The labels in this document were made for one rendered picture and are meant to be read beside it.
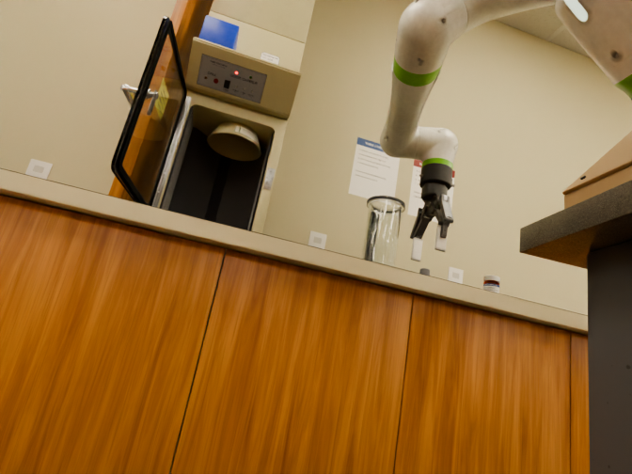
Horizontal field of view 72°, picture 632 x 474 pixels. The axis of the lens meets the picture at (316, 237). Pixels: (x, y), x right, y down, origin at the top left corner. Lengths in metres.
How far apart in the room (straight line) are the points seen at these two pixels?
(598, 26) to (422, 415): 0.79
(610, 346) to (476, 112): 1.83
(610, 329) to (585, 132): 2.17
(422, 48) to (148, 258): 0.73
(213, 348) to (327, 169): 1.12
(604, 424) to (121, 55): 1.90
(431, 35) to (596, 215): 0.56
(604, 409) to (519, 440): 0.57
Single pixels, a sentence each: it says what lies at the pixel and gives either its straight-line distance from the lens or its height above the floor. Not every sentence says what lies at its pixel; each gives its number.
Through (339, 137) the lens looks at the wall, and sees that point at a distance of 1.95.
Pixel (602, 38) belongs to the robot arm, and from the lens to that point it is 0.75.
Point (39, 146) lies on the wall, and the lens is 1.88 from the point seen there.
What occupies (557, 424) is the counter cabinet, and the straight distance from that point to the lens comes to 1.28.
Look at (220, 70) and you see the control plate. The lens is 1.38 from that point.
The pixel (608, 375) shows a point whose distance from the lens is 0.66.
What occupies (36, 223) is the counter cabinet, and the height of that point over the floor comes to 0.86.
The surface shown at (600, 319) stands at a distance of 0.67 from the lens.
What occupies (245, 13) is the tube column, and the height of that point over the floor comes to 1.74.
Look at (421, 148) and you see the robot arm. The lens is 1.37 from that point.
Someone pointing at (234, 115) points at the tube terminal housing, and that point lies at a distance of 1.39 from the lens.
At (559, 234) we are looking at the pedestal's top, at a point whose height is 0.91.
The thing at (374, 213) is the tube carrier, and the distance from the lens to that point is 1.20.
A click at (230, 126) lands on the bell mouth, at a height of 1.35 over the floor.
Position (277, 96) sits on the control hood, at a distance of 1.38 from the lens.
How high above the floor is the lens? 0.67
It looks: 17 degrees up
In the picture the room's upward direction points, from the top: 11 degrees clockwise
